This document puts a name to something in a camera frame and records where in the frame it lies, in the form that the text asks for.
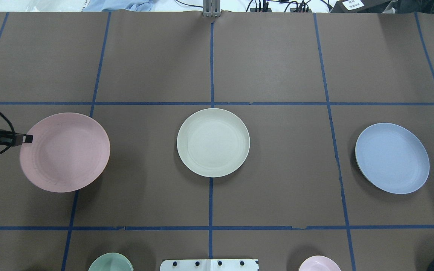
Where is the pink plate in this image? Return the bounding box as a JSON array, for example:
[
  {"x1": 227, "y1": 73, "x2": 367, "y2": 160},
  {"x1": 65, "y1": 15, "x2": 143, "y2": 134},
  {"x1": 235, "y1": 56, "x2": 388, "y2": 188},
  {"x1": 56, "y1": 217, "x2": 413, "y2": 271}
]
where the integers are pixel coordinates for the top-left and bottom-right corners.
[{"x1": 19, "y1": 113, "x2": 111, "y2": 193}]

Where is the blue plate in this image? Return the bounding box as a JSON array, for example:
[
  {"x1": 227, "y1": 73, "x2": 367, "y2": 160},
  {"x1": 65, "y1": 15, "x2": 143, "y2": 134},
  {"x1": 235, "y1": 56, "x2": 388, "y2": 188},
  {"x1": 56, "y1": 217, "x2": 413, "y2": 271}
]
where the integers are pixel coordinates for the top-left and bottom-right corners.
[{"x1": 355, "y1": 122, "x2": 430, "y2": 195}]

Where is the light blue cloth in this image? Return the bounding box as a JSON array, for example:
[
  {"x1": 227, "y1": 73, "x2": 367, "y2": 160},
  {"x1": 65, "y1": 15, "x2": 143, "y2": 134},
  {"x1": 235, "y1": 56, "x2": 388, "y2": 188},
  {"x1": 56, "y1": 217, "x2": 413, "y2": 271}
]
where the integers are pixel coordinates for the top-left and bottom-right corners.
[{"x1": 82, "y1": 0, "x2": 154, "y2": 12}]

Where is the green bowl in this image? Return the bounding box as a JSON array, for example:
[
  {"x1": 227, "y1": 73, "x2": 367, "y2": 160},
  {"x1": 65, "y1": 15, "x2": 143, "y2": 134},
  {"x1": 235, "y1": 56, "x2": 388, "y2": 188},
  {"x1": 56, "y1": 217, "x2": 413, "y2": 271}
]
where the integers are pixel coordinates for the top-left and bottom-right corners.
[{"x1": 88, "y1": 253, "x2": 134, "y2": 271}]

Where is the cream plate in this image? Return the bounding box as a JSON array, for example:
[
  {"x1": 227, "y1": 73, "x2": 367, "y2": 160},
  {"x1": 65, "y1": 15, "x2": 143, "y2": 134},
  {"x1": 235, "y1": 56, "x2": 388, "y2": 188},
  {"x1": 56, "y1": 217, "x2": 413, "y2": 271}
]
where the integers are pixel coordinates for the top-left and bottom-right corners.
[{"x1": 176, "y1": 108, "x2": 251, "y2": 178}]

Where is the pink bowl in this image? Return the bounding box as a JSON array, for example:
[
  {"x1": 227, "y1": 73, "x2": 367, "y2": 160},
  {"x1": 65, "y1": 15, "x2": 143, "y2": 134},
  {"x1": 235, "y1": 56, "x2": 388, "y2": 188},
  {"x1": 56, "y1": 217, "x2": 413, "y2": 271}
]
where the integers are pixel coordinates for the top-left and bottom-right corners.
[{"x1": 298, "y1": 255, "x2": 341, "y2": 271}]

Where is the aluminium frame post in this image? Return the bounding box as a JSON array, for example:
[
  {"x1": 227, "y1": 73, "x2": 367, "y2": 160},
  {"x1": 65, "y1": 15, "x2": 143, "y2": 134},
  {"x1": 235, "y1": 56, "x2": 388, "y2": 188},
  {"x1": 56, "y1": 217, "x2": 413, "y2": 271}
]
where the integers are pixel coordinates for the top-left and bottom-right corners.
[{"x1": 203, "y1": 0, "x2": 222, "y2": 17}]

